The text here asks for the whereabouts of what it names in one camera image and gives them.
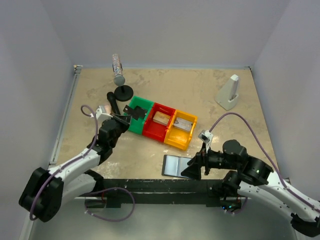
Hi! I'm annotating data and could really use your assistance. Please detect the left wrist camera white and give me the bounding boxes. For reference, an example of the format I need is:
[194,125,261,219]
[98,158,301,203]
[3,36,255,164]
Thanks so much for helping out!
[95,105,112,123]

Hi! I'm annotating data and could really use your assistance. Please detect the silver cards in yellow bin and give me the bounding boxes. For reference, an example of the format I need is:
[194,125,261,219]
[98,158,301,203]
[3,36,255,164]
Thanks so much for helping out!
[173,117,193,132]

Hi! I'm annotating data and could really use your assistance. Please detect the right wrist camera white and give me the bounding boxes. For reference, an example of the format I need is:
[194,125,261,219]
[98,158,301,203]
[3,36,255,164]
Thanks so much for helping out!
[198,130,213,153]

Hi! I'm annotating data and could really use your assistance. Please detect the black VIP card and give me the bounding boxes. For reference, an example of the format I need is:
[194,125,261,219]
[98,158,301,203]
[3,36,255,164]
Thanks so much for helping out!
[123,105,148,120]

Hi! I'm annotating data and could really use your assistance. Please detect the pink cylinder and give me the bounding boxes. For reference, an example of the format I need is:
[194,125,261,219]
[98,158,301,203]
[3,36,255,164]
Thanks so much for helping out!
[104,105,112,114]

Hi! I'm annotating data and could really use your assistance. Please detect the yellow plastic bin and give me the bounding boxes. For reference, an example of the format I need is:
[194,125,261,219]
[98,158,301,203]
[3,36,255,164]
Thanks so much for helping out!
[164,110,198,151]

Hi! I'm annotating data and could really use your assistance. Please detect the black bin handle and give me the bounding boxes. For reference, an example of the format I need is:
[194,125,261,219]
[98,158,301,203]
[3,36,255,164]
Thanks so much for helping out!
[106,91,121,115]

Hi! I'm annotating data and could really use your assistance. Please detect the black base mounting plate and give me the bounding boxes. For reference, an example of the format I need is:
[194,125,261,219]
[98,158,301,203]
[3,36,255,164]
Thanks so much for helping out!
[74,177,251,210]

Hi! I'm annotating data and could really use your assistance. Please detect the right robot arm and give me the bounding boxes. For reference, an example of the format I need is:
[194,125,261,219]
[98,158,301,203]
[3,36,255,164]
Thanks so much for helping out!
[181,139,320,238]

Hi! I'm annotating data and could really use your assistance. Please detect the white wedge stand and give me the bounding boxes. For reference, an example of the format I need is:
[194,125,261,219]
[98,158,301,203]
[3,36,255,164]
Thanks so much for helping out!
[214,74,240,111]

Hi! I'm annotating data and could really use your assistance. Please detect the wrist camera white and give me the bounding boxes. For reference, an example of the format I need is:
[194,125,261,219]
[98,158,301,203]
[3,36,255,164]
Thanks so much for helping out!
[198,130,213,153]
[95,105,112,123]

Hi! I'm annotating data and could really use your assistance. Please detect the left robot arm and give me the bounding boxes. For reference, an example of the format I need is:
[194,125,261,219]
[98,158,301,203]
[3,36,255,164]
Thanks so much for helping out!
[18,115,131,222]

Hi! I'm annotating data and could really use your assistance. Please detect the black leather card holder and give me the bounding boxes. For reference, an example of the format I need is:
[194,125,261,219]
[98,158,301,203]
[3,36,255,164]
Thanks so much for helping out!
[161,154,191,179]

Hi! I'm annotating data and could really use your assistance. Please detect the green plastic bin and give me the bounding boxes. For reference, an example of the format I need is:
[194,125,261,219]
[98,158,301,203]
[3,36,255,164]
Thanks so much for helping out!
[128,96,154,135]

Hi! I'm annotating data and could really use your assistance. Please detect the gold cards in red bin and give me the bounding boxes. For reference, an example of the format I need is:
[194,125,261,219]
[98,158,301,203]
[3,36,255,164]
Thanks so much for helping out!
[152,111,171,126]

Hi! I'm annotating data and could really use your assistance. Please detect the red plastic bin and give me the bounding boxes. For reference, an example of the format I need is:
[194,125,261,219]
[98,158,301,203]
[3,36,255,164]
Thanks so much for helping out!
[142,102,176,142]

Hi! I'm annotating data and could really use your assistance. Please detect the glitter tube on black stand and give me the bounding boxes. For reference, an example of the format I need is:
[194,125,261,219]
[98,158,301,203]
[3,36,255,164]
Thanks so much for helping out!
[112,53,134,102]

